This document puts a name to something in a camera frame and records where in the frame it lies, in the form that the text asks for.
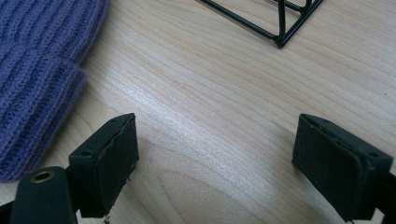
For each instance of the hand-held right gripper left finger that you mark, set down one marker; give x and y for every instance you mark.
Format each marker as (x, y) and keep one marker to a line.
(102, 169)

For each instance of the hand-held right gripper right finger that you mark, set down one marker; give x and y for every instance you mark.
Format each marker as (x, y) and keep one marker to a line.
(337, 174)

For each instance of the purple ribbed knit hat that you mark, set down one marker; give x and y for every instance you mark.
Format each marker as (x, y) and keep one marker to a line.
(35, 81)

